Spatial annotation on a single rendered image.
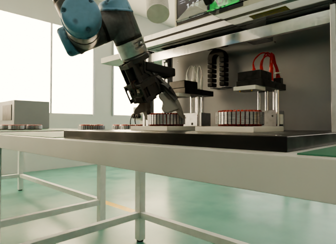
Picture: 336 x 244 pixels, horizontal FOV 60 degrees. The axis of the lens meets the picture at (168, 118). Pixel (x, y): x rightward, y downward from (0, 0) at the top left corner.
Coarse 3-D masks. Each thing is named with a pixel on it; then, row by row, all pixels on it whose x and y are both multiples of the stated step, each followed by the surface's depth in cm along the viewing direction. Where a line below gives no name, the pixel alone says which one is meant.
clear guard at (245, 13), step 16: (224, 0) 56; (240, 0) 52; (256, 0) 64; (272, 0) 64; (288, 0) 64; (304, 0) 64; (320, 0) 64; (192, 16) 60; (224, 16) 74; (240, 16) 74; (256, 16) 74; (272, 16) 74; (288, 16) 74
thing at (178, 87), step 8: (184, 80) 87; (176, 88) 89; (184, 88) 87; (192, 88) 89; (184, 96) 88; (192, 96) 98; (200, 96) 95; (208, 96) 98; (192, 104) 98; (200, 104) 95; (192, 112) 98
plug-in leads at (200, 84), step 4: (188, 68) 98; (196, 68) 100; (200, 68) 97; (192, 72) 95; (196, 72) 99; (192, 76) 95; (196, 76) 100; (192, 80) 95; (196, 80) 94; (200, 80) 96; (200, 84) 96; (200, 88) 96
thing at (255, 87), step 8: (240, 72) 74; (248, 72) 73; (256, 72) 71; (264, 72) 72; (240, 80) 74; (248, 80) 72; (256, 80) 71; (264, 80) 71; (272, 80) 76; (240, 88) 72; (248, 88) 70; (256, 88) 69; (264, 88) 72; (272, 88) 77; (280, 88) 78; (272, 96) 78; (272, 104) 78
